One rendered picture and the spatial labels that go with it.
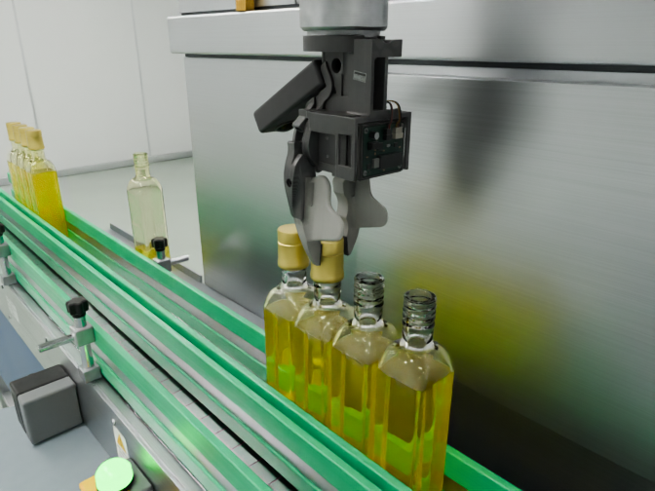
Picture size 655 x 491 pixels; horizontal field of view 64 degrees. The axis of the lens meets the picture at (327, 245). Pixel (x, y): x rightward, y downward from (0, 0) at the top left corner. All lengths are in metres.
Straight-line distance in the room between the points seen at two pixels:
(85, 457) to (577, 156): 0.81
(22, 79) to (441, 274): 5.88
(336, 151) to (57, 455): 0.70
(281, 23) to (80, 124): 5.77
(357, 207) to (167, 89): 6.35
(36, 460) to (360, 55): 0.78
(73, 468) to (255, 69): 0.67
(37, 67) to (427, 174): 5.88
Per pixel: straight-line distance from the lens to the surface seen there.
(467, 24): 0.57
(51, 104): 6.37
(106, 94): 6.55
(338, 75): 0.47
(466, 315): 0.61
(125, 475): 0.76
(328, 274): 0.53
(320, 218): 0.49
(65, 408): 0.99
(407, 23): 0.61
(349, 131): 0.44
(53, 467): 0.96
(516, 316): 0.58
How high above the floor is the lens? 1.35
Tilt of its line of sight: 21 degrees down
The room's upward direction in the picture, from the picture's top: straight up
